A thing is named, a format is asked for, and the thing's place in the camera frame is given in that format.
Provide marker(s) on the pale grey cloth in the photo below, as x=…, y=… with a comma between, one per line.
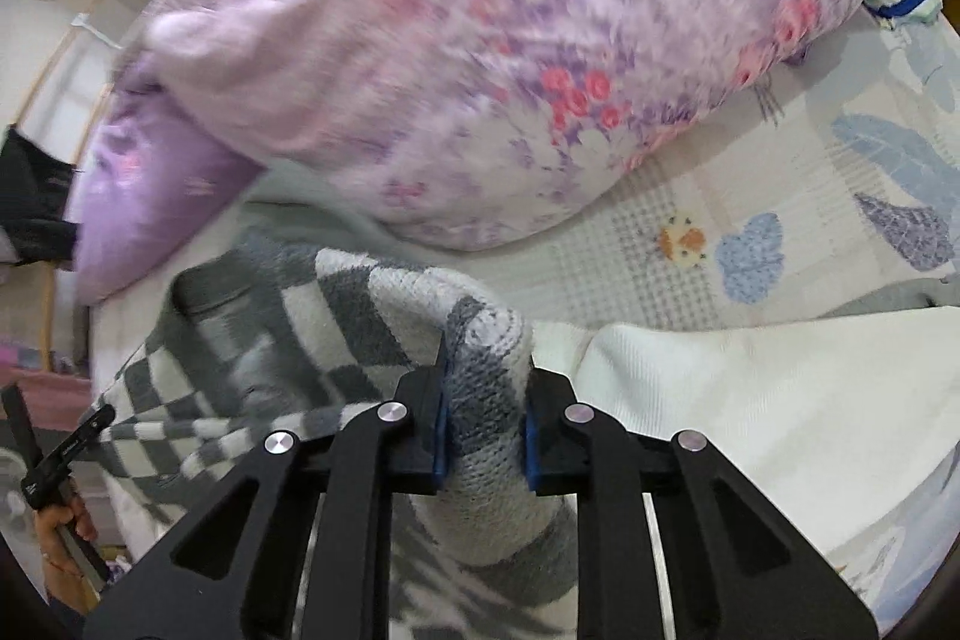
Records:
x=307, y=212

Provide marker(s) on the printed bed sheet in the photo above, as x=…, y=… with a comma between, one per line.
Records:
x=637, y=212

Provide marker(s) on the black garment on rack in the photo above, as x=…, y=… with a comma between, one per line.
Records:
x=34, y=197

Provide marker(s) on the grey white checkered sweater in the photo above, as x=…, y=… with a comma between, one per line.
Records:
x=360, y=310

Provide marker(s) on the person's left hand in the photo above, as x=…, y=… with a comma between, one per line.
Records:
x=64, y=535

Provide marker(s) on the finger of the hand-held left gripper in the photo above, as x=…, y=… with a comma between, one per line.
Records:
x=79, y=439

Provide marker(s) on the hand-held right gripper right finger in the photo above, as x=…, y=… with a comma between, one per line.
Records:
x=534, y=441

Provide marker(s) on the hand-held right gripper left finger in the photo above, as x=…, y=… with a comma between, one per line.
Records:
x=441, y=437

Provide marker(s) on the purple floral quilt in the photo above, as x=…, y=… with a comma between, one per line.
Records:
x=525, y=48

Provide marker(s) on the white knit cloth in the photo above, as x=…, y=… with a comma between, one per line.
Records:
x=750, y=400

